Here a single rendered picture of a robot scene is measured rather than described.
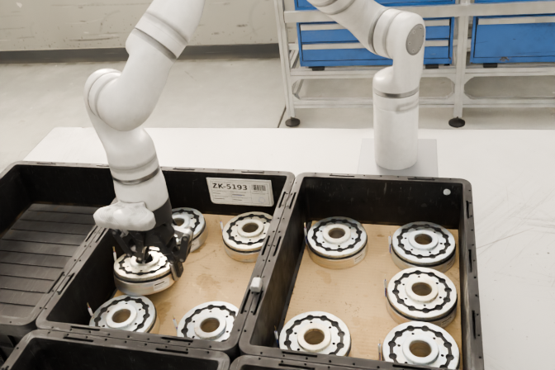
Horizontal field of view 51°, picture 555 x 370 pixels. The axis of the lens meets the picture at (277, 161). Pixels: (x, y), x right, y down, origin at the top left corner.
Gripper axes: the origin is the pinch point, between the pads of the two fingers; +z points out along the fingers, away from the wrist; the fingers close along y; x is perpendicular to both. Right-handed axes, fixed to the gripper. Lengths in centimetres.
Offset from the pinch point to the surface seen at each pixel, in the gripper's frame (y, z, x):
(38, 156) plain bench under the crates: 66, 17, -55
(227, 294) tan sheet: -10.9, 4.1, 0.3
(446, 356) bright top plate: -45.4, 1.1, 9.7
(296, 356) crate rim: -27.1, -5.7, 18.2
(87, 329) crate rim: 2.1, -5.3, 18.3
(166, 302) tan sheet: -1.3, 4.3, 3.4
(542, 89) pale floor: -98, 81, -238
